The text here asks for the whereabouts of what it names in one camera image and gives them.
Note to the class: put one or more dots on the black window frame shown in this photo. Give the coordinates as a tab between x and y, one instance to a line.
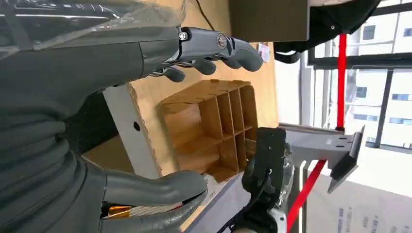
384	96

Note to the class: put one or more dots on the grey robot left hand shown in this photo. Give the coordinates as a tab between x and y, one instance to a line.
80	67

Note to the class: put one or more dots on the small printed card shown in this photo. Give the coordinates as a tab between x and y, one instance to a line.
264	53

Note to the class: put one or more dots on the pale printed carton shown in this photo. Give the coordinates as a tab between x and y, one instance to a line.
354	212

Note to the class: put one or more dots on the wooden card box with dividers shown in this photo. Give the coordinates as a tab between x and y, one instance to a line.
209	122

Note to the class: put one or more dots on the white monitor stand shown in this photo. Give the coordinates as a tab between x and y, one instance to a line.
322	148

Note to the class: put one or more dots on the red barrier tape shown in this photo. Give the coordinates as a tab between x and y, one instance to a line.
341	80

